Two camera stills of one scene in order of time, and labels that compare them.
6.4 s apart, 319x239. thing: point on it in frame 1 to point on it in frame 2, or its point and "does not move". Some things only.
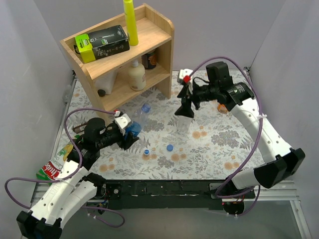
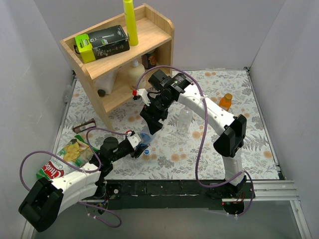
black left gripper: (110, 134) to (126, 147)
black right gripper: (187, 97) to (153, 116)
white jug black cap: (104, 82) does not move
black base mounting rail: (138, 194) does not move
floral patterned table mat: (208, 145) does not move
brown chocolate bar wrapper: (79, 128) does not move
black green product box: (102, 43) does not move
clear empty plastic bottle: (183, 124) does not move
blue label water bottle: (138, 119) to (146, 137)
